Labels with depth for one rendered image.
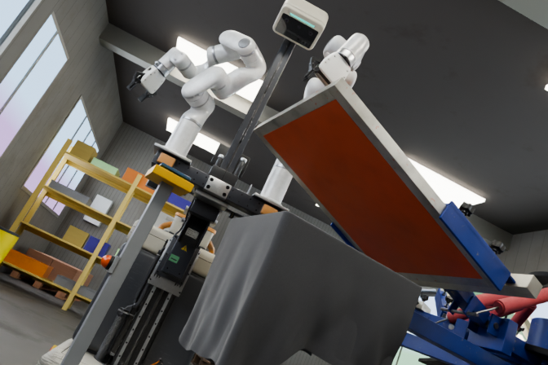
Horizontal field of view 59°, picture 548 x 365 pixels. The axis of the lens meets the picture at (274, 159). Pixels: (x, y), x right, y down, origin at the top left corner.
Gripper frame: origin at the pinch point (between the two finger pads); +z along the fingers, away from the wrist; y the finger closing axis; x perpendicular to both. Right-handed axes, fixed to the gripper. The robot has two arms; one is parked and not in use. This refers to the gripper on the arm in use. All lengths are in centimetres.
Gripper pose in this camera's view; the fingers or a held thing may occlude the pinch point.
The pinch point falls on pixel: (315, 88)
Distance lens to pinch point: 164.8
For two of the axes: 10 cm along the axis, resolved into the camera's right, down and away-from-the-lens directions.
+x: 4.3, -1.7, -8.9
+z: -6.1, 6.7, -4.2
